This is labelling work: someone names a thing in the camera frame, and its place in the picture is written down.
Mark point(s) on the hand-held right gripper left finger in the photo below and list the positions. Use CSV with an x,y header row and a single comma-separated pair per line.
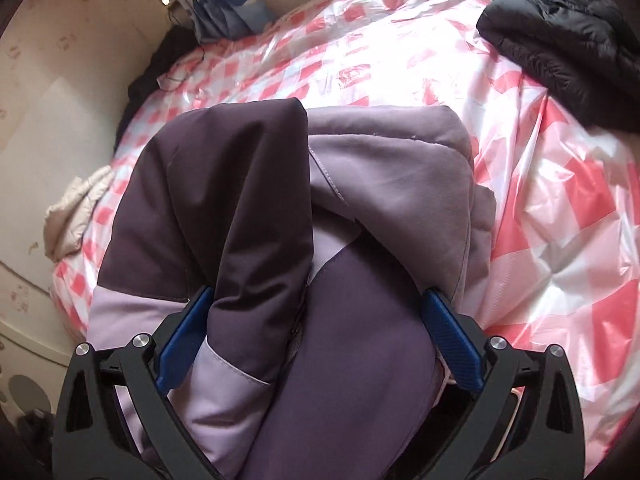
x,y
180,342

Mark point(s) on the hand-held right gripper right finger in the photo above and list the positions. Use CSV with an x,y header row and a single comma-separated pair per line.
x,y
457,345

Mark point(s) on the purple two-tone jacket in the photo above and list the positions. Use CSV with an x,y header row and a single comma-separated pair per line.
x,y
300,270

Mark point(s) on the blue grey clothes pile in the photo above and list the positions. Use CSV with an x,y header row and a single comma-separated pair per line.
x,y
232,2

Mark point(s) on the grey round object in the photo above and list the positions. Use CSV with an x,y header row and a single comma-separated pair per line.
x,y
30,392

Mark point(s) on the pink checkered plastic sheet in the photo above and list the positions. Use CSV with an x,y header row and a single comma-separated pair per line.
x,y
525,200

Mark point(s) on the beige puffer jacket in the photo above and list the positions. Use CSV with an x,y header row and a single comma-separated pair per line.
x,y
75,210

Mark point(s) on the dark cloth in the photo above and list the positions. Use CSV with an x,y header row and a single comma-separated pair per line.
x,y
150,75

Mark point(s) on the black puffer jacket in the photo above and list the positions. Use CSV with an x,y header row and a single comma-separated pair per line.
x,y
560,45

